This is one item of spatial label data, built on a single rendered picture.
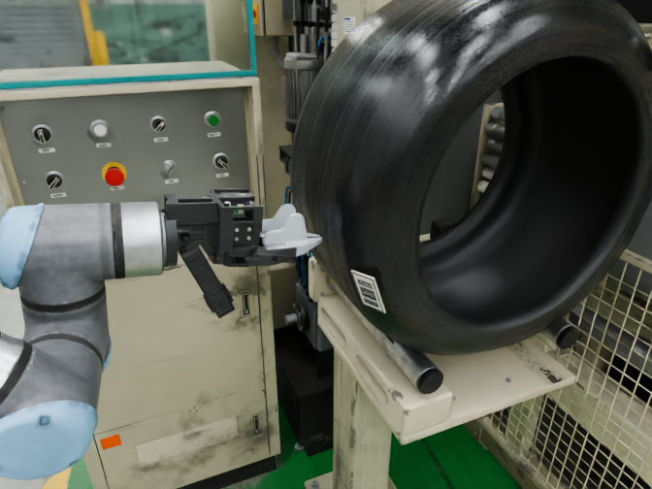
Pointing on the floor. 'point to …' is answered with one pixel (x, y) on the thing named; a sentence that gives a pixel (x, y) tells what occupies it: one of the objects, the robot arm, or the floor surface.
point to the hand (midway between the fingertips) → (312, 244)
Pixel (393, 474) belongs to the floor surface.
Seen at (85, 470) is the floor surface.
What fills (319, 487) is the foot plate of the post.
